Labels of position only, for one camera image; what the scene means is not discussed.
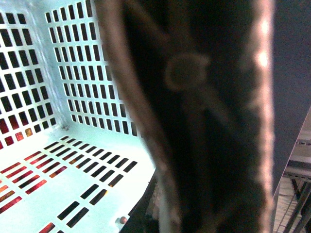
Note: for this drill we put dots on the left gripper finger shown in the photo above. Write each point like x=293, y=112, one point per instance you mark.
x=196, y=78

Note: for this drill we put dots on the light blue plastic basket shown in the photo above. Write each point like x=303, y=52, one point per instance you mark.
x=71, y=158

